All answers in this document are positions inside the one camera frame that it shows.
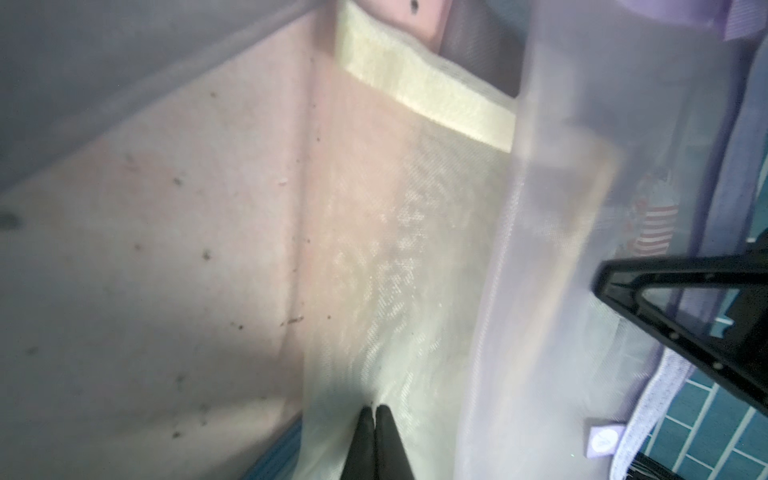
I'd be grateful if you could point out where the small yellow trim pouch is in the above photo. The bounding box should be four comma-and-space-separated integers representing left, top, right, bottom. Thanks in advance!
293, 1, 515, 479

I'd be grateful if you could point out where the striped flag drink can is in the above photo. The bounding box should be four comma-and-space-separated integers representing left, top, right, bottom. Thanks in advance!
625, 176, 680, 257

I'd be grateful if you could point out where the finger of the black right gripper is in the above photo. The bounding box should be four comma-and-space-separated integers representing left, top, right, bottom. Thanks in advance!
592, 252, 767, 413

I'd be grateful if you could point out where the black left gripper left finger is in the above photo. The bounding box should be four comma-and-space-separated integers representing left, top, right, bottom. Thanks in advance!
340, 406, 377, 480

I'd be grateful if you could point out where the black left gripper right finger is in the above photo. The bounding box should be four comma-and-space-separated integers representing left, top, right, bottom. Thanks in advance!
374, 404, 415, 480

